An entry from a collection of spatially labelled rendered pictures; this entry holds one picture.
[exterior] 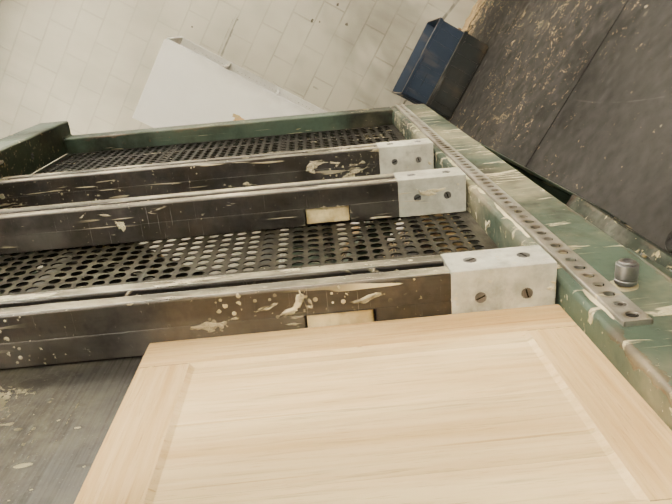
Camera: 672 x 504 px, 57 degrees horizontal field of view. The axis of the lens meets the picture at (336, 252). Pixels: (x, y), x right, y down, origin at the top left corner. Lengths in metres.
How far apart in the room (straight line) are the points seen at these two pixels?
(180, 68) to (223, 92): 0.32
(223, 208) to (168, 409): 0.58
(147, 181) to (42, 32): 4.73
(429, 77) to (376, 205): 3.71
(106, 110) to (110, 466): 5.55
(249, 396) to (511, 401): 0.25
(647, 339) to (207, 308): 0.46
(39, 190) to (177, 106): 2.97
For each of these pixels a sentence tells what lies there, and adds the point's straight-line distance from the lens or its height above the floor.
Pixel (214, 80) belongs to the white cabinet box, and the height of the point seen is 1.65.
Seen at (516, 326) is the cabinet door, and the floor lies 0.95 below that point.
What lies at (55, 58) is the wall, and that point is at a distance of 6.14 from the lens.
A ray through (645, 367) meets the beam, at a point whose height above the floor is 0.90.
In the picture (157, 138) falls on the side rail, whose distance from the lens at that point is 2.19.
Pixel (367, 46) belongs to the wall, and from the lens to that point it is 5.79.
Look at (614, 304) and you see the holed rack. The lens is 0.71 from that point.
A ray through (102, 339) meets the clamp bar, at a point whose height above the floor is 1.35.
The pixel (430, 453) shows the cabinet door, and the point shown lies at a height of 1.06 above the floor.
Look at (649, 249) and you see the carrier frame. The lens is 1.94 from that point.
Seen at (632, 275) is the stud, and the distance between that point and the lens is 0.76.
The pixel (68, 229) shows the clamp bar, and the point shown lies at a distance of 1.23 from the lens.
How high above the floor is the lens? 1.30
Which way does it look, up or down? 12 degrees down
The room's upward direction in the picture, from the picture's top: 65 degrees counter-clockwise
